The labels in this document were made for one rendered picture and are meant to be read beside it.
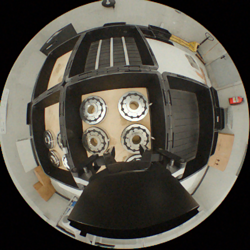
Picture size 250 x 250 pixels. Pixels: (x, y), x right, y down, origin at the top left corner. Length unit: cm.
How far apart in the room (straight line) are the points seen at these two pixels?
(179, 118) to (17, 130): 337
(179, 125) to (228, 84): 287
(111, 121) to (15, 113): 307
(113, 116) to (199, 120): 44
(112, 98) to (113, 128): 11
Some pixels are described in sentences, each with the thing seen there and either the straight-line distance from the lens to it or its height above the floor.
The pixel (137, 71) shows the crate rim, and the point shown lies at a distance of 22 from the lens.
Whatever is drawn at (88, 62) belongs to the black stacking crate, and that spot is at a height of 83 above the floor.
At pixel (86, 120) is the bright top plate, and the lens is 28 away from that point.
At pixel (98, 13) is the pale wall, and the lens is 334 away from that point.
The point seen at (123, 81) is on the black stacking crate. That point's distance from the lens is 25.
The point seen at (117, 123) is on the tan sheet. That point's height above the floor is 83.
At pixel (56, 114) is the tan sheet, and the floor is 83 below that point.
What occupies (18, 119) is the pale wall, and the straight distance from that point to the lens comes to 315.
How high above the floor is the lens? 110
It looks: 88 degrees down
